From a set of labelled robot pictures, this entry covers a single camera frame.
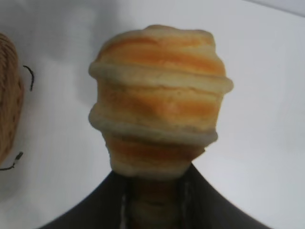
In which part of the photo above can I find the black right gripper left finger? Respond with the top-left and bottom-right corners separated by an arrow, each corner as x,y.
43,170 -> 131,229

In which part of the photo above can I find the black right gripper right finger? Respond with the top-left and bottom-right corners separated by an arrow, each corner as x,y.
185,165 -> 265,229

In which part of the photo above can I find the long striped twisted bread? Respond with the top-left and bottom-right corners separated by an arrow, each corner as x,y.
88,23 -> 234,229

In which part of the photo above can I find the brown woven wicker basket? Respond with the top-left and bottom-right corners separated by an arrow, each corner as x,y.
0,32 -> 25,166

